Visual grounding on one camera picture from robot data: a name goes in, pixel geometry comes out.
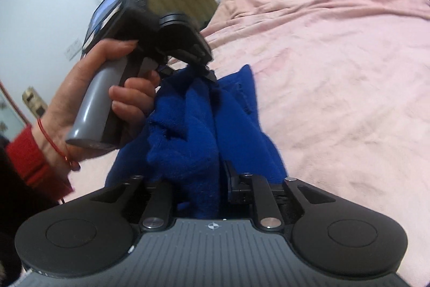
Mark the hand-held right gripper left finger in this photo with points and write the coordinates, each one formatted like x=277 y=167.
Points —
x=158 y=203

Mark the gold standing air conditioner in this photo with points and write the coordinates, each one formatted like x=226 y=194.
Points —
x=33 y=102

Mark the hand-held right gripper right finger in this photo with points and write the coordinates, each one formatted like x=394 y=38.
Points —
x=260 y=199

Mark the white wall socket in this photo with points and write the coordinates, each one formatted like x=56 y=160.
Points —
x=73 y=49

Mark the person's left hand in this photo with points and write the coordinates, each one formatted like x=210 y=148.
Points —
x=134 y=102

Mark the frosted glass door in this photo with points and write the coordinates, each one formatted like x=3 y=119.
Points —
x=8 y=119

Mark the person's left forearm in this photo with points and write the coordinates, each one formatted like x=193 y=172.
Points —
x=33 y=159

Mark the blue beaded sweater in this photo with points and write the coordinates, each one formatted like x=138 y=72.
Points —
x=195 y=139

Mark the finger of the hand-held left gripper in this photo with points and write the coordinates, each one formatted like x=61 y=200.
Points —
x=205 y=72

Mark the person's dark clothing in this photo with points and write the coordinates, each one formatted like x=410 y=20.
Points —
x=20 y=223

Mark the pink bed sheet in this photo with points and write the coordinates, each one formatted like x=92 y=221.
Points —
x=336 y=71

